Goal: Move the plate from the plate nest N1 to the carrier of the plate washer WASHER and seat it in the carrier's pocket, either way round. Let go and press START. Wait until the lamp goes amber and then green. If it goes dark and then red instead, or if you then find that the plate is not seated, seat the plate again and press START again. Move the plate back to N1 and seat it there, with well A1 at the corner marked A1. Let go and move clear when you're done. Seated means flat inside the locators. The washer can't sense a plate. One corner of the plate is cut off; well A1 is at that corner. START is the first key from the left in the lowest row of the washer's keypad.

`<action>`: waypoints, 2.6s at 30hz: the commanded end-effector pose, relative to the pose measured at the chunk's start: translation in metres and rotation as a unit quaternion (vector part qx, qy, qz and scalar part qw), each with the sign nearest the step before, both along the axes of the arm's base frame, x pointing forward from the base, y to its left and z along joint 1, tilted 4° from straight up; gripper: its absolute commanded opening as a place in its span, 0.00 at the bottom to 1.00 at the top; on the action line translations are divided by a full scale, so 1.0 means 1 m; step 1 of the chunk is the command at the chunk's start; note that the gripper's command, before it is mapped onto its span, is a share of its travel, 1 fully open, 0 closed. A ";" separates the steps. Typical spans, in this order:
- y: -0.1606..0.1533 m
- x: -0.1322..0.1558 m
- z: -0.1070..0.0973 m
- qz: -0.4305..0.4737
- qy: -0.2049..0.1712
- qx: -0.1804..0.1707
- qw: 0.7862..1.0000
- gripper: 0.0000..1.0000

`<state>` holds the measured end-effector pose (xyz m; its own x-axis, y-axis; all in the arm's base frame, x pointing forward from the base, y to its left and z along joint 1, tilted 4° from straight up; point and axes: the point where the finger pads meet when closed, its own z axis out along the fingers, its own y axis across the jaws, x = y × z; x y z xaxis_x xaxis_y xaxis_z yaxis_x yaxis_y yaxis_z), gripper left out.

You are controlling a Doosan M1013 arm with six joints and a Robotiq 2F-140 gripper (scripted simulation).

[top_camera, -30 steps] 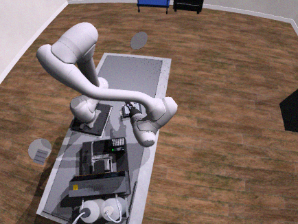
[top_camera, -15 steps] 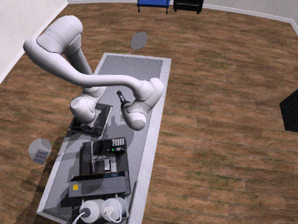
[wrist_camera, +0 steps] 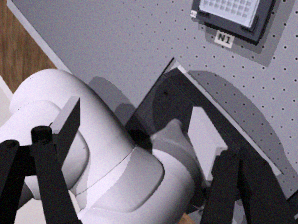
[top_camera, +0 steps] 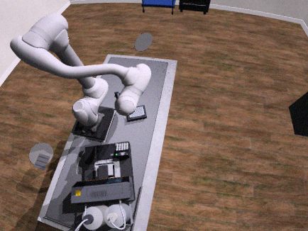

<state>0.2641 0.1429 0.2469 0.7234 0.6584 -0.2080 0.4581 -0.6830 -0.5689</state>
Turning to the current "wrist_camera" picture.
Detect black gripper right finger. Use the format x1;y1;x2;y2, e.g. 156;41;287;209
188;107;297;224

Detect white label with black text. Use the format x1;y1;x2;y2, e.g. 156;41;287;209
214;29;235;48

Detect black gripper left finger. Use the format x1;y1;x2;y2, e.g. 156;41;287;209
0;96;83;224

